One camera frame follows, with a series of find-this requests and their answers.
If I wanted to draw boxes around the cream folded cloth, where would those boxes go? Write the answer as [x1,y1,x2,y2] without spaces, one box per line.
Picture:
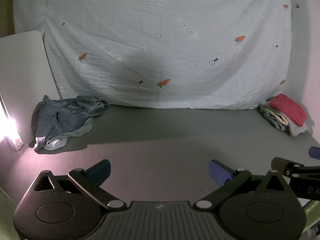
[268,107,291,126]

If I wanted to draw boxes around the blue denim jeans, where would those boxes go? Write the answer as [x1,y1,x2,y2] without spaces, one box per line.
[32,95,111,153]

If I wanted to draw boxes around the light grey garment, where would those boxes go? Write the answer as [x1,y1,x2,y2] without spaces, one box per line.
[44,116,95,152]

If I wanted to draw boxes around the bright lamp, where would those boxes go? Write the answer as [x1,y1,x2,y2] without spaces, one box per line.
[0,92,26,153]

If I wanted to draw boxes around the grey surface cover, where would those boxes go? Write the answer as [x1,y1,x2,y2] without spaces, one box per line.
[15,104,320,205]

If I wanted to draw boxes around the grey folded cloth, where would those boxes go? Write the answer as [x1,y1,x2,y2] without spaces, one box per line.
[288,122,314,137]

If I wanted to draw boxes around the white board panel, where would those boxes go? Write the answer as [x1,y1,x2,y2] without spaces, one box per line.
[0,30,62,143]

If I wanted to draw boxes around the red checked folded cloth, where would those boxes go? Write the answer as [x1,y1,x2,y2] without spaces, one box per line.
[268,93,308,128]

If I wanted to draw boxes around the blue plaid folded cloth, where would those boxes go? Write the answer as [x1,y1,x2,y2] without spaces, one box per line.
[259,105,288,132]

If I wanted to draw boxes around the carrot print bed sheet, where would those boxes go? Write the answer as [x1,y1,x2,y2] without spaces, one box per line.
[44,0,293,111]

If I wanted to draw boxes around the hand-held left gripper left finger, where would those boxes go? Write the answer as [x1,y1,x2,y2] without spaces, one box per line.
[25,159,127,211]

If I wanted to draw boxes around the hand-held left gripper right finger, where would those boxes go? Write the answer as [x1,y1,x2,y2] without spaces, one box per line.
[194,159,297,211]

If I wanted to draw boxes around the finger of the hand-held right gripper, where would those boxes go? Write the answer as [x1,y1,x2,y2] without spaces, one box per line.
[308,146,320,160]
[271,157,320,179]

